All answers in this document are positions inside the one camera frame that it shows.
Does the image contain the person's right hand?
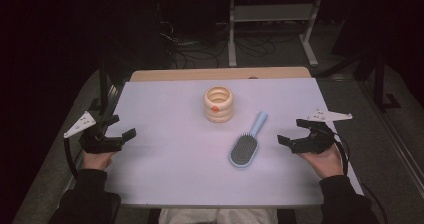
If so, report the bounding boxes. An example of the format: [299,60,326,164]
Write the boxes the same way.
[297,143,345,180]

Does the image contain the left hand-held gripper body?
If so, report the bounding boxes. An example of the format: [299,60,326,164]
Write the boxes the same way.
[63,111,124,155]

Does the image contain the black stand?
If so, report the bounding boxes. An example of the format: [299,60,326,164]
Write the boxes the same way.
[314,48,403,113]
[88,58,120,116]

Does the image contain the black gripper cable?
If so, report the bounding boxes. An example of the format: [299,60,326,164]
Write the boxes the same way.
[63,137,80,180]
[331,129,390,224]

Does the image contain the white table sheet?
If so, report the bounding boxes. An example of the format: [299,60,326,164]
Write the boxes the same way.
[104,77,365,208]

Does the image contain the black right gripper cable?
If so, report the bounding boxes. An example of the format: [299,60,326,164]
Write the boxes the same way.
[331,129,390,224]

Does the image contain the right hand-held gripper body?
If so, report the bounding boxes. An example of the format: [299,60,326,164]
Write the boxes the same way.
[290,108,354,155]

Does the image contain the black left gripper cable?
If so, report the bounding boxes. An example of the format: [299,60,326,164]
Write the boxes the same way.
[63,137,80,180]

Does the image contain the grey metal stand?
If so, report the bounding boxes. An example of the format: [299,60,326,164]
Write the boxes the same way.
[227,0,325,68]

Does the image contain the person's left hand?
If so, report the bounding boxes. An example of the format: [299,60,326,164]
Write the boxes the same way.
[81,149,116,171]

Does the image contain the blue hairbrush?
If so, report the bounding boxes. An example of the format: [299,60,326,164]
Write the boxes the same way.
[228,110,269,169]

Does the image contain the cream ribbed holder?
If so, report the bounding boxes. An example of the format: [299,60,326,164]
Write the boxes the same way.
[203,85,234,124]

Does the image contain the black floor cables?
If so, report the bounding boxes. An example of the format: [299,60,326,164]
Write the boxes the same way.
[155,0,222,70]

